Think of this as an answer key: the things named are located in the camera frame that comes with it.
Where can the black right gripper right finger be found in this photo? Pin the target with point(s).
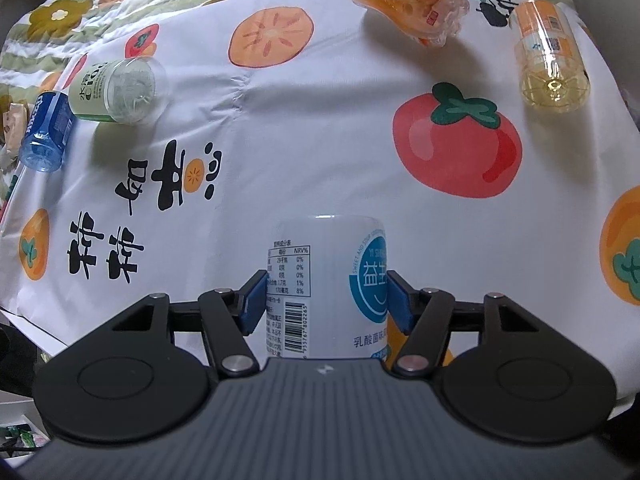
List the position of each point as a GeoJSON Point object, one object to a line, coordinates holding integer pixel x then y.
{"type": "Point", "coordinates": [423, 316]}

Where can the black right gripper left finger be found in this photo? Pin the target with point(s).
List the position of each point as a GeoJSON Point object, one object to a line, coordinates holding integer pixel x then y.
{"type": "Point", "coordinates": [228, 317]}

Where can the yellow orange-label plastic cup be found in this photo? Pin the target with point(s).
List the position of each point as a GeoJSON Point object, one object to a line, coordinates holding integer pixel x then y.
{"type": "Point", "coordinates": [552, 73]}

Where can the white blue-label plastic cup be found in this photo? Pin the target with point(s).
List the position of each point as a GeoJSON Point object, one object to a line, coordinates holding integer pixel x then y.
{"type": "Point", "coordinates": [327, 292]}

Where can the snack packet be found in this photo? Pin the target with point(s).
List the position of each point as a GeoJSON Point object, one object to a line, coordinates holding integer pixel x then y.
{"type": "Point", "coordinates": [15, 121]}

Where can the white persimmon-print cloth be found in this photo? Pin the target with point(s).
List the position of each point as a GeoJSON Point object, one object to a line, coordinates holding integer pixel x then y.
{"type": "Point", "coordinates": [280, 109]}

